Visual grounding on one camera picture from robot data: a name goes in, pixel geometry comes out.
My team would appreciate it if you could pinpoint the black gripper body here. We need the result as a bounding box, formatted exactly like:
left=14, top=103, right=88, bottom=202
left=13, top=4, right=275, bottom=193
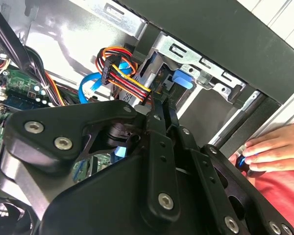
left=39, top=148, right=220, bottom=235

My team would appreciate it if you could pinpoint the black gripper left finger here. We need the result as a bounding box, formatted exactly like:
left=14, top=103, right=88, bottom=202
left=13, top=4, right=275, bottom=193
left=0, top=91, right=182, bottom=223

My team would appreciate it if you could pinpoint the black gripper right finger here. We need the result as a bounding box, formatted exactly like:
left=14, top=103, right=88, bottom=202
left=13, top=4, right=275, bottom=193
left=164, top=96, right=294, bottom=235

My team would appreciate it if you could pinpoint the blue data wire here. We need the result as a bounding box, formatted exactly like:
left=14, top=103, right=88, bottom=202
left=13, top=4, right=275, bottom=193
left=78, top=60, right=138, bottom=105

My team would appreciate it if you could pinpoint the red yellow black power wire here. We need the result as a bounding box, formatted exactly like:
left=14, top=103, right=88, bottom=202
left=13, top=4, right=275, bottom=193
left=95, top=46, right=154, bottom=105

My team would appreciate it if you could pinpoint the hard disk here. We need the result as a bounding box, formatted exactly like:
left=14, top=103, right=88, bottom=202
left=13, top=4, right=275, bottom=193
left=120, top=52, right=195, bottom=106

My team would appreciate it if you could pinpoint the person's left hand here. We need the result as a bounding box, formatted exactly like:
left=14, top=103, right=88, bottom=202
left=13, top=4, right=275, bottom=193
left=242, top=123, right=294, bottom=172

